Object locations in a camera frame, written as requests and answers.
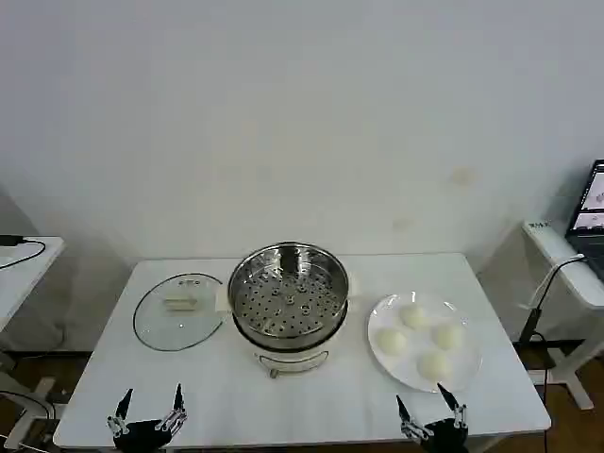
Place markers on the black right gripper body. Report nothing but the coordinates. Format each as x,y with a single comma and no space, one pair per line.
446,436

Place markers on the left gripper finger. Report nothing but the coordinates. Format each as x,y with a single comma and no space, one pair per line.
175,410
122,413

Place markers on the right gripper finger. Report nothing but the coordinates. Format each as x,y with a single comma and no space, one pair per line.
408,422
454,410

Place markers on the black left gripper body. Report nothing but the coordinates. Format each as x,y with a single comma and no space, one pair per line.
141,436

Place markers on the white steamed bun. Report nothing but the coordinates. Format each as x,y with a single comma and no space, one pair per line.
448,336
414,316
433,364
390,340

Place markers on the round white plate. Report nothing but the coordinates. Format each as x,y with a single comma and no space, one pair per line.
464,363

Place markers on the round glass lid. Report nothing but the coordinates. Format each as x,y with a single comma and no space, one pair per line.
179,313

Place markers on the perforated steel steamer basket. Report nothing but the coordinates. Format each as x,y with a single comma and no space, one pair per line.
288,302

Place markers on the plain white side desk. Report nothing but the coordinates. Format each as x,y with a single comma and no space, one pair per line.
23,273

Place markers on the white desk with label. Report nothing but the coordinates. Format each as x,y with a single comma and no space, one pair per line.
561,264

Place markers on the open black laptop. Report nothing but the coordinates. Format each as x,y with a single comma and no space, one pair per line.
590,226

